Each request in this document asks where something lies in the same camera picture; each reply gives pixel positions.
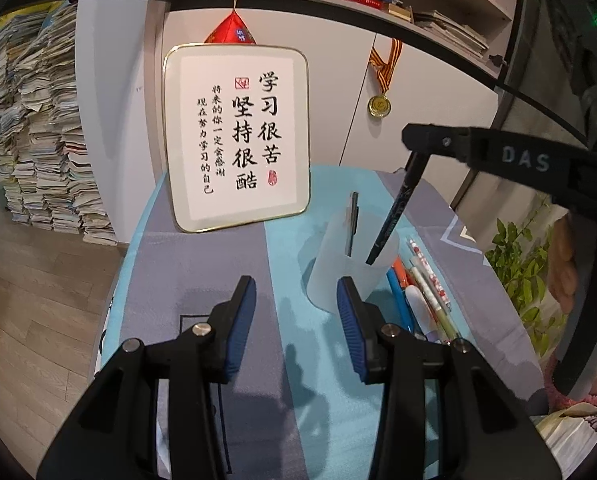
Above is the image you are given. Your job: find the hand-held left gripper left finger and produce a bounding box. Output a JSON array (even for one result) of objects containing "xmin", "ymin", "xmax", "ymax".
[{"xmin": 36, "ymin": 275, "xmax": 257, "ymax": 480}]

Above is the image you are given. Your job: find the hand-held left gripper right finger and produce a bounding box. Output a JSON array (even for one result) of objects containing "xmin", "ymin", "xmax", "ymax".
[{"xmin": 336, "ymin": 276, "xmax": 551, "ymax": 480}]

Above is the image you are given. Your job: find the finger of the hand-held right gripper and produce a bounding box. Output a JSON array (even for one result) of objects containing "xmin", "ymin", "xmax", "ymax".
[{"xmin": 402, "ymin": 124, "xmax": 473, "ymax": 163}]

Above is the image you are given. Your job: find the blue pen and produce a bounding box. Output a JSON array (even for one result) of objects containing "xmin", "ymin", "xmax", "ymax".
[{"xmin": 387, "ymin": 266, "xmax": 415, "ymax": 333}]

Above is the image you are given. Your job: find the frosted pen cup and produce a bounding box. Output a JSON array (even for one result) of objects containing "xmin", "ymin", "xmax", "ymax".
[{"xmin": 305, "ymin": 204, "xmax": 400, "ymax": 313}]

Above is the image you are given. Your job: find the white pen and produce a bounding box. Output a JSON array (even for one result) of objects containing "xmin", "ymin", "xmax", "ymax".
[{"xmin": 404, "ymin": 286, "xmax": 441, "ymax": 343}]

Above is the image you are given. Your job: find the orange pen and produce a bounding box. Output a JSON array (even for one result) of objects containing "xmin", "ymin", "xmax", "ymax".
[{"xmin": 392, "ymin": 256, "xmax": 410, "ymax": 288}]

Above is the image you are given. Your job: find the black pen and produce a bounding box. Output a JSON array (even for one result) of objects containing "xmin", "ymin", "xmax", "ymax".
[{"xmin": 365, "ymin": 152, "xmax": 431, "ymax": 266}]

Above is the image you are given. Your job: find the pink patterned pen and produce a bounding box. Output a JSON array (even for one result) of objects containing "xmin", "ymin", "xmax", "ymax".
[{"xmin": 405, "ymin": 236, "xmax": 452, "ymax": 311}]

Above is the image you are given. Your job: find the dark grey pen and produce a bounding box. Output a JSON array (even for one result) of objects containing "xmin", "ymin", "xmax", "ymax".
[{"xmin": 345, "ymin": 191, "xmax": 360, "ymax": 257}]

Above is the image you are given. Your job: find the person's right hand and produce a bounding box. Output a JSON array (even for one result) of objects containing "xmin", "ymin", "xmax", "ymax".
[{"xmin": 548, "ymin": 212, "xmax": 579, "ymax": 306}]

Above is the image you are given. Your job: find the blue and grey tablecloth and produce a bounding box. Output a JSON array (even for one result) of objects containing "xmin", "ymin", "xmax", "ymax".
[{"xmin": 93, "ymin": 162, "xmax": 549, "ymax": 480}]

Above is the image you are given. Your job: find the gold medal with striped ribbon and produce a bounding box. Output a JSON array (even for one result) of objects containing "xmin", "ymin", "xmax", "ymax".
[{"xmin": 367, "ymin": 37, "xmax": 404, "ymax": 118}]

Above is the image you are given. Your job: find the green potted plant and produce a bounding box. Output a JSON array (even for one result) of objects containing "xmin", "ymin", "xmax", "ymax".
[{"xmin": 484, "ymin": 195, "xmax": 554, "ymax": 361}]

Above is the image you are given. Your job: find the stack of worn magazines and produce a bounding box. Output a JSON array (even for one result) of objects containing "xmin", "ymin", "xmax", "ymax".
[{"xmin": 412, "ymin": 9, "xmax": 490, "ymax": 58}]

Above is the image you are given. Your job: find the framed calligraphy sign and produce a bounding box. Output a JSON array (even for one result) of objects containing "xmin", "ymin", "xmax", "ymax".
[{"xmin": 162, "ymin": 42, "xmax": 311, "ymax": 233}]

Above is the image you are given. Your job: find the red hanging ornament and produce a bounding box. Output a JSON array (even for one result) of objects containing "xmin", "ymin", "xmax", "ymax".
[{"xmin": 203, "ymin": 0, "xmax": 260, "ymax": 45}]

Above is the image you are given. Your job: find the printed beige cloth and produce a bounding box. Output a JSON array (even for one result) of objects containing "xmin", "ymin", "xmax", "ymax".
[{"xmin": 533, "ymin": 400, "xmax": 597, "ymax": 480}]

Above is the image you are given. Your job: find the pile of books and papers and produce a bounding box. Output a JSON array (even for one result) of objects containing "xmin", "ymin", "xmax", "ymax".
[{"xmin": 0, "ymin": 2, "xmax": 116, "ymax": 247}]

